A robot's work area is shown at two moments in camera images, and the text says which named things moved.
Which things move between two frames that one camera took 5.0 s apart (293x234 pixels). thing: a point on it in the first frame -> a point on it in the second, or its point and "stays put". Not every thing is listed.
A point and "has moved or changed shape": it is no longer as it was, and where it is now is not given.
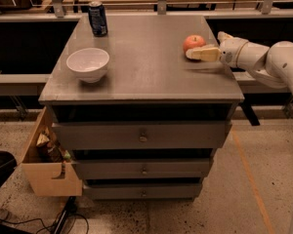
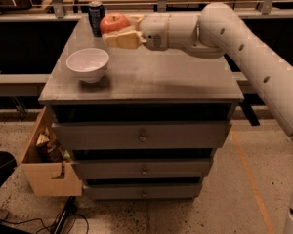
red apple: [193, 41] has moved or changed shape
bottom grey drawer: [146, 191] stays put
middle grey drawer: [143, 169] stays put
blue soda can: [98, 18] stays put
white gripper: [230, 52] -> [153, 30]
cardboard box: [42, 175] stays put
